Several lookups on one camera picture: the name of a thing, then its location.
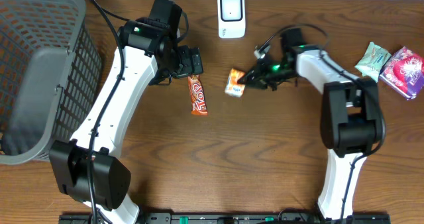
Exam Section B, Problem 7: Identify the white barcode scanner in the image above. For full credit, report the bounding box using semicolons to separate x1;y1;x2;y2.
217;0;246;38

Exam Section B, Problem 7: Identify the purple red snack packet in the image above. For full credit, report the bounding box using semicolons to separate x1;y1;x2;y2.
379;46;423;100

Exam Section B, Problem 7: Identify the small orange snack packet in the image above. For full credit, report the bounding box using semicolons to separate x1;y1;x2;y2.
225;68;245;97

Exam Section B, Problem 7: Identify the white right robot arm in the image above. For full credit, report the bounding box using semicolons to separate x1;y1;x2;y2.
237;24;386;223

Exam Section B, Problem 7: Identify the teal snack packet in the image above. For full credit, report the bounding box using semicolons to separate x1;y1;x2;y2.
355;42;392;82

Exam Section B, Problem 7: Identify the black mounting rail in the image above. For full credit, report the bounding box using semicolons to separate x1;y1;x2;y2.
58;211;391;224

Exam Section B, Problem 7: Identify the orange Top chocolate bar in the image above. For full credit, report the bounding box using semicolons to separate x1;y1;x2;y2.
188;75;208;116

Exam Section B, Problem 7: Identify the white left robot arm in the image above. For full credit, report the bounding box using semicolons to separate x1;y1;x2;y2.
49;18;203;223

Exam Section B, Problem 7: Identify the dark grey plastic basket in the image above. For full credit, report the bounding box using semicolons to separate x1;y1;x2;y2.
1;0;102;165

